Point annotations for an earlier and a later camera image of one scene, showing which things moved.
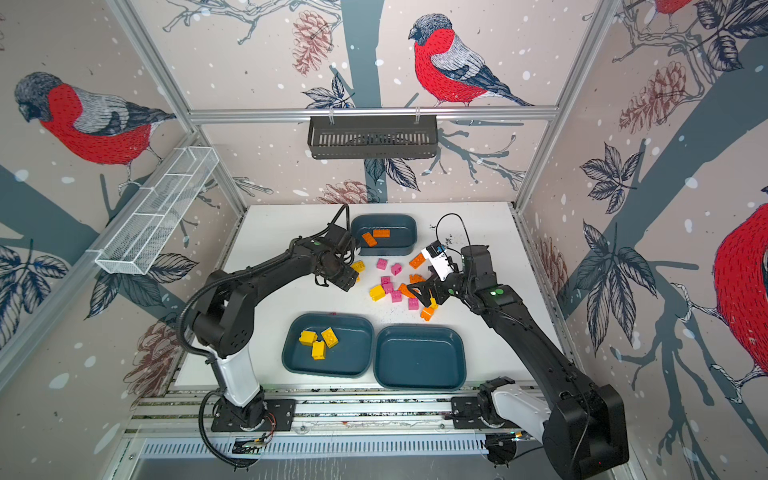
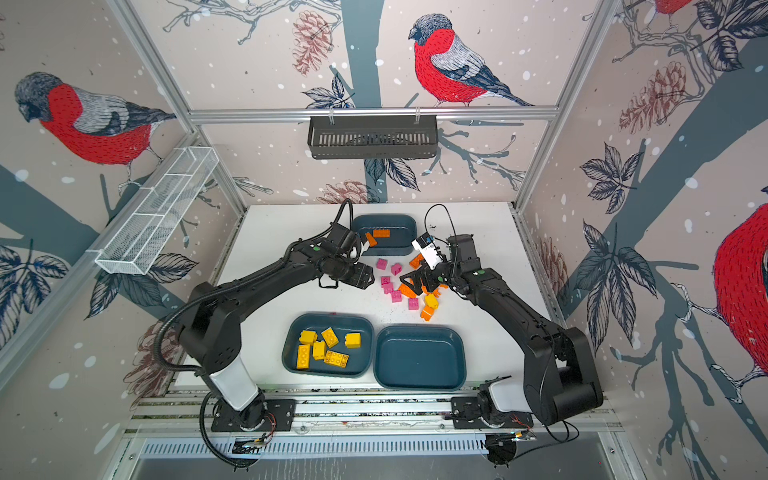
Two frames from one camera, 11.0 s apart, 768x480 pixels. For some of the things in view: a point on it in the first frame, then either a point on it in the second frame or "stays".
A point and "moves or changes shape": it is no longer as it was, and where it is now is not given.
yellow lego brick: (307, 337) stays
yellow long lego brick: (359, 267) moves or changes shape
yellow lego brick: (330, 337) stays
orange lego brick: (371, 241) stays
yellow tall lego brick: (319, 350) stays
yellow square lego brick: (377, 293) to (353, 340)
